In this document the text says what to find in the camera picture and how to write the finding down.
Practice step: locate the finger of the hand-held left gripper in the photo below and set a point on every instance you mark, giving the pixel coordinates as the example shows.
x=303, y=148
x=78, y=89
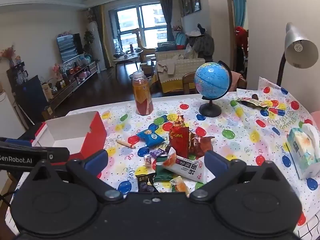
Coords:
x=55, y=156

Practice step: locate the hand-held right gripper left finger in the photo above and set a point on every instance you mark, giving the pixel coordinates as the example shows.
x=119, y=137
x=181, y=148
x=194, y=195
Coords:
x=96, y=159

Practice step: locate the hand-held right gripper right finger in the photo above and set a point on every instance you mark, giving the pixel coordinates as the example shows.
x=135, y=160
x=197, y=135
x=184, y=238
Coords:
x=215, y=161

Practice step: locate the brown foil snack packet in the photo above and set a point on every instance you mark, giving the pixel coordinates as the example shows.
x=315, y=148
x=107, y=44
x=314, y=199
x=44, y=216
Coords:
x=200, y=143

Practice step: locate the white snack packet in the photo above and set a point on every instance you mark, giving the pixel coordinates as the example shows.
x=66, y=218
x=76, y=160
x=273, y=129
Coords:
x=190, y=167

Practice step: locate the red and white cardboard box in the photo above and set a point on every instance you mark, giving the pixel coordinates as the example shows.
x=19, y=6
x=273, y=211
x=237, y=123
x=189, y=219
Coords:
x=67, y=130

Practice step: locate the sausage stick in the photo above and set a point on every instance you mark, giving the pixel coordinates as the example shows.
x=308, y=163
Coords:
x=125, y=143

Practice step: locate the red yellow snack packet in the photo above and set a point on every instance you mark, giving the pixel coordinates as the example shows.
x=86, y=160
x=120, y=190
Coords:
x=178, y=140

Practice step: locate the clear orange pastry packet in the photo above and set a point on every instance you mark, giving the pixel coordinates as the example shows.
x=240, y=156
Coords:
x=180, y=187

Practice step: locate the green snack packet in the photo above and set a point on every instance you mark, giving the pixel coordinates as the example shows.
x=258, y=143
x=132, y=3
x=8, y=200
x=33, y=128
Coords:
x=162, y=173

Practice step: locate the black snack packet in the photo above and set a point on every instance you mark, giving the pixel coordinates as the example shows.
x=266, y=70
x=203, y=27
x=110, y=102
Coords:
x=147, y=183

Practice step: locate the purple candy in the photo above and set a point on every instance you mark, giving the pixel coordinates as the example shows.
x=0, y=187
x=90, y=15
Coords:
x=157, y=153

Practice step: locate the blue cookie packet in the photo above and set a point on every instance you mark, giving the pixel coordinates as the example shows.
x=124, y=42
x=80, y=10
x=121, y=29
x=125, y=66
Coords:
x=150, y=137

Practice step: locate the balloon print tablecloth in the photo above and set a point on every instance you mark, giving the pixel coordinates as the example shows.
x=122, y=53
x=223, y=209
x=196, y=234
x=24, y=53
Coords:
x=237, y=135

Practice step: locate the white cabinet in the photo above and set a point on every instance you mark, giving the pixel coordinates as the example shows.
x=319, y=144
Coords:
x=8, y=117

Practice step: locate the black cabinet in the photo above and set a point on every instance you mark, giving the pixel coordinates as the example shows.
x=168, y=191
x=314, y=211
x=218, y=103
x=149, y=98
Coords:
x=30, y=92

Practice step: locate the green red snack wrapper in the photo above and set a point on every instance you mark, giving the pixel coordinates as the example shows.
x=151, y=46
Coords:
x=251, y=102

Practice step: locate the wooden television cabinet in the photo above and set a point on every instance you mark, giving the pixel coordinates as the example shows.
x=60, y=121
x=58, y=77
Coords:
x=75, y=85

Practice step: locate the orange drink bottle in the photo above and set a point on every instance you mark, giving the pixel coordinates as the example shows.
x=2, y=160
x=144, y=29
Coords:
x=142, y=97

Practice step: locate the blue desk globe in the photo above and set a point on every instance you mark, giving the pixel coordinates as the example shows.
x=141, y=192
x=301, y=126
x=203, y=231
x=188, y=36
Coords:
x=211, y=78

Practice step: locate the pink cloth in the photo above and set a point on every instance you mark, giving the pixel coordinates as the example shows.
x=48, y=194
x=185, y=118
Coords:
x=236, y=78

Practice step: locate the wooden chair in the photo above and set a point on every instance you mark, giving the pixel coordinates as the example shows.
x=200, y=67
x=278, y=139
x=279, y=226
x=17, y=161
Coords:
x=188, y=80

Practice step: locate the pink flower bouquet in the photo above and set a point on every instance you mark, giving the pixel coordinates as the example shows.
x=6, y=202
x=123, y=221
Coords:
x=57, y=70

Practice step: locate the green tissue pack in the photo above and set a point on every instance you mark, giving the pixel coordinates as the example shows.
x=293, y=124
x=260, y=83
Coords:
x=301, y=150

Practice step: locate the cream sofa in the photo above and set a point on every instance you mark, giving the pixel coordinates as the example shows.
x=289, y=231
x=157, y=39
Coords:
x=185, y=65

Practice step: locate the dried flower vase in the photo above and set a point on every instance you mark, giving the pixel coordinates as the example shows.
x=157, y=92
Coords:
x=7, y=55

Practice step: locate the round coffee table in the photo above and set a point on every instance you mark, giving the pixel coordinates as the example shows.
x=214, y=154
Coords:
x=127, y=57

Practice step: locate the beige cloth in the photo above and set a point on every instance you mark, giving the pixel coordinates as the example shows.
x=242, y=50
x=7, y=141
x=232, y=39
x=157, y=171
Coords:
x=166, y=66

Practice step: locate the flat screen television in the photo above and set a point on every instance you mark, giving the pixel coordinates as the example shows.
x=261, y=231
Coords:
x=70, y=47

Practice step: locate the white tower air conditioner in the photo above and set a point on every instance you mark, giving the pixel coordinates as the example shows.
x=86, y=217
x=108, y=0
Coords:
x=96, y=47

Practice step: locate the dark coat pile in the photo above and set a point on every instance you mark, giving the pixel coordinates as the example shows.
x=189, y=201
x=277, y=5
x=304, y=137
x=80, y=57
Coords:
x=203, y=42

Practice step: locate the silver desk lamp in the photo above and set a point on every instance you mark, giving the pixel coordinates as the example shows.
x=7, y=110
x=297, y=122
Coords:
x=298, y=47

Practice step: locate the grey curtain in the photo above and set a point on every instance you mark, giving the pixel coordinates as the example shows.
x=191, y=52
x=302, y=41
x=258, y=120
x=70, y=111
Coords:
x=166, y=15

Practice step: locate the blue curtain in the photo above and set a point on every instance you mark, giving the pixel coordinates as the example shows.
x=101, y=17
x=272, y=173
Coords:
x=238, y=7

